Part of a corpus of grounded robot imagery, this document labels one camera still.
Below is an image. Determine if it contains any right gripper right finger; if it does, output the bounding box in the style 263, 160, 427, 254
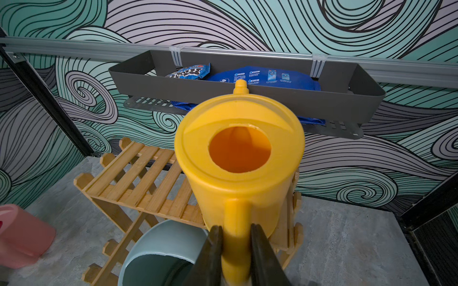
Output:
250, 224, 291, 286

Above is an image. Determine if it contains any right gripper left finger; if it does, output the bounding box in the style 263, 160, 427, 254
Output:
183, 225, 223, 286

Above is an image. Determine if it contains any light blue watering can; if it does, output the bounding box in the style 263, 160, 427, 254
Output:
118, 220, 208, 286

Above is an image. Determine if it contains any yellow watering can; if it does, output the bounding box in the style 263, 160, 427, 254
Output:
174, 80, 305, 286

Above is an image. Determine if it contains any pink watering can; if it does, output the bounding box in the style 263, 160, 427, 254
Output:
1, 204, 56, 269

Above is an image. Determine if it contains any wooden slatted shelf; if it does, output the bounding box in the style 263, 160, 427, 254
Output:
73, 138, 304, 286

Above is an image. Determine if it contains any blue snack bag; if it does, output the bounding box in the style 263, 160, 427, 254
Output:
171, 66, 326, 126

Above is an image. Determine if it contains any dark metal wall basket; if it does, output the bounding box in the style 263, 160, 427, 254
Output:
109, 49, 386, 140

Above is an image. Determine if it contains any aluminium wall rail back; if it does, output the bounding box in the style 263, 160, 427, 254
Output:
1, 37, 458, 89

